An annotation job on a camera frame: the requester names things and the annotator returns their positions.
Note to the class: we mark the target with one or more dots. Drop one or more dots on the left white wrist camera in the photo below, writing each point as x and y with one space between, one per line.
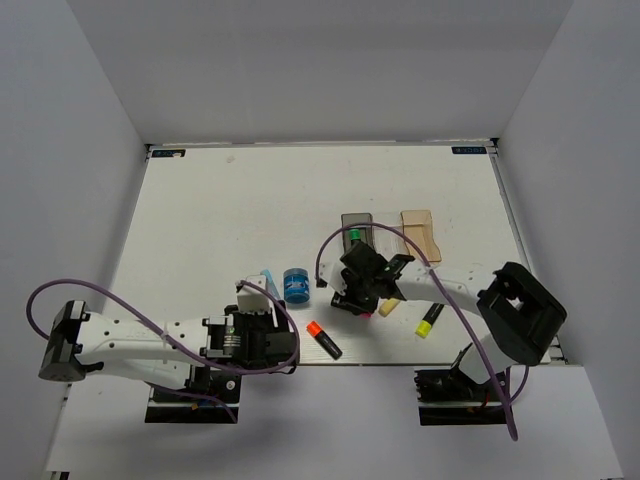
251 301

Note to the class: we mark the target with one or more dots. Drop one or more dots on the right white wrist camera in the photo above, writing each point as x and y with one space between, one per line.
330 275

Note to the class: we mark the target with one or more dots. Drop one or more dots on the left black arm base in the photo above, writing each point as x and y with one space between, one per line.
209 397

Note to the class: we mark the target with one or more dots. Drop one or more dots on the blue table label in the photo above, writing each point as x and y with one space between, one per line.
469 150
168 153

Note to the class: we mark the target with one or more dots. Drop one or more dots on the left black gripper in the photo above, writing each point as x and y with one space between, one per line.
268 318

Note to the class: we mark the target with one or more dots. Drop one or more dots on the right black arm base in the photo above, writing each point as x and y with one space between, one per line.
444 399

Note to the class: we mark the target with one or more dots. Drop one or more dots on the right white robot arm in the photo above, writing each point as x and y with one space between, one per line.
521 315

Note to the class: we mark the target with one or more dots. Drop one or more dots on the right blue table label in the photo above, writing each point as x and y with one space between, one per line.
469 150

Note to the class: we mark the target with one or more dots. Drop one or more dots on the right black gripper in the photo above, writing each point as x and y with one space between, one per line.
350 279

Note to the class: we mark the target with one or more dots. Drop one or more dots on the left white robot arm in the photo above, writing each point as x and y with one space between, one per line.
84 343

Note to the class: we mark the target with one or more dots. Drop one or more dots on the light blue glue stick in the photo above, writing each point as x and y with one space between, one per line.
271 285

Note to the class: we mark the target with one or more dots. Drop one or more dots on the pale yellow glue stick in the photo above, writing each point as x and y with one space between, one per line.
388 306

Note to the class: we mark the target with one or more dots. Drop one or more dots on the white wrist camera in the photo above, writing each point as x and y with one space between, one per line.
251 301
330 275

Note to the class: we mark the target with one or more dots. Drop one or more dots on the orange cap black highlighter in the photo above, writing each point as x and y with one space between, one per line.
324 340

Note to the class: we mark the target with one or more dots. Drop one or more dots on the clear transparent bin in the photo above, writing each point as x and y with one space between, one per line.
387 243

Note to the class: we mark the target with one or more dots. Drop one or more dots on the dark grey transparent bin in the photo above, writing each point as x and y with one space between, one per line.
359 220

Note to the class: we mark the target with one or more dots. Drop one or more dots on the blue round jar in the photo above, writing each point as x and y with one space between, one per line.
296 286

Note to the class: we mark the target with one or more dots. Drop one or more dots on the yellow cap black highlighter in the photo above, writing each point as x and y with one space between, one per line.
428 320

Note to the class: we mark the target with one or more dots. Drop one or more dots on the left blue table label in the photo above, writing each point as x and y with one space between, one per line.
168 153

